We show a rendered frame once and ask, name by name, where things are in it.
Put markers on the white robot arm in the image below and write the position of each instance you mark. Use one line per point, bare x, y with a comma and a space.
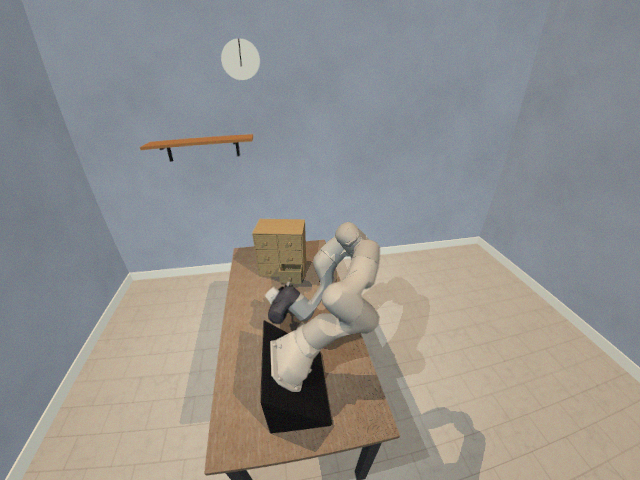
292, 354

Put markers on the wooden drawer front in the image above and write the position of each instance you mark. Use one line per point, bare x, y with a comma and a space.
270, 241
291, 256
290, 242
272, 256
273, 269
292, 271

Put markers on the small wooden chest of drawers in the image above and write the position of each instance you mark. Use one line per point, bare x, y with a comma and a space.
282, 227

